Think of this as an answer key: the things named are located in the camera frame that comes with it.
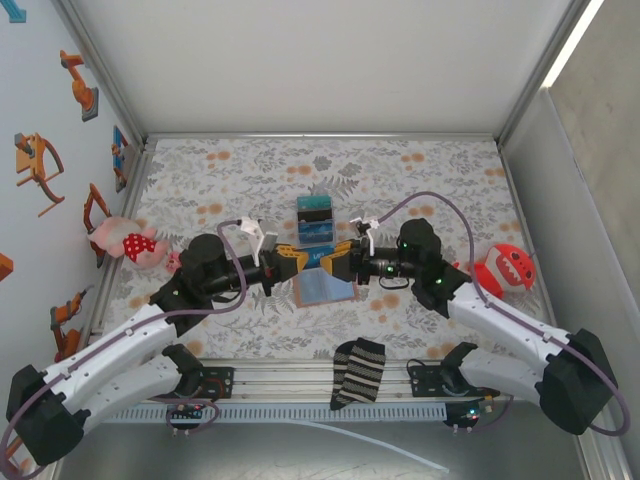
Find blue VIP card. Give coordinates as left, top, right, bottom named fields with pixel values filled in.
left=301, top=246, right=332, bottom=270

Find tan leather card holder wallet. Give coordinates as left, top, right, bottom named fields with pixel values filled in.
left=292, top=268, right=357, bottom=309

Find blue cards in box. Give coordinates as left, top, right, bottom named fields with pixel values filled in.
left=298, top=221, right=335, bottom=245

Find pink plush toy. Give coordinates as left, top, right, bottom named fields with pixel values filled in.
left=88, top=215, right=184, bottom=274

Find red monster plush toy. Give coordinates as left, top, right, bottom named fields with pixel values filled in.
left=467, top=243, right=537, bottom=301

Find floral printed table mat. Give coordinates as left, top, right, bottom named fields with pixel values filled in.
left=102, top=137, right=565, bottom=361

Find black beige striped sock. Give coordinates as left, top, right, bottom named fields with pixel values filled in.
left=329, top=337, right=387, bottom=412

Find blue orange machine sticker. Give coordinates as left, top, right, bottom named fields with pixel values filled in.
left=110, top=124, right=130, bottom=194

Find small circuit board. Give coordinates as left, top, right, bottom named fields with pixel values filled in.
left=166, top=403, right=205, bottom=426

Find round black circuit board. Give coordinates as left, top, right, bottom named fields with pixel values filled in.
left=443, top=399, right=496, bottom=430

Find orange grey claw sticker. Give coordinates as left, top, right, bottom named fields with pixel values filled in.
left=13, top=132, right=66, bottom=219

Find white light strip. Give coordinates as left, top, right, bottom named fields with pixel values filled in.
left=539, top=0, right=609, bottom=91

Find aluminium frame bar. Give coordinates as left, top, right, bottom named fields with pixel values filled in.
left=142, top=131, right=501, bottom=146
left=79, top=142, right=156, bottom=351
left=497, top=142, right=566, bottom=359

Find wide aluminium extrusion rail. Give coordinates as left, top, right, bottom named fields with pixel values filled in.
left=134, top=357, right=596, bottom=405

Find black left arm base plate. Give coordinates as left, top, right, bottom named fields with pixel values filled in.
left=143, top=366, right=236, bottom=400

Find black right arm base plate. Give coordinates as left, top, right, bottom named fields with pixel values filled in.
left=409, top=362, right=501, bottom=399

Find white slotted cable duct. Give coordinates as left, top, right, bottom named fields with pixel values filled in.
left=99, top=403, right=448, bottom=424

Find aluminium frame post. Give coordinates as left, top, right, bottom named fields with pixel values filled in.
left=497, top=0, right=594, bottom=146
left=54, top=0, right=149, bottom=146

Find blue wall sticker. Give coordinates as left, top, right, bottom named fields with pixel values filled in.
left=4, top=0, right=29, bottom=25

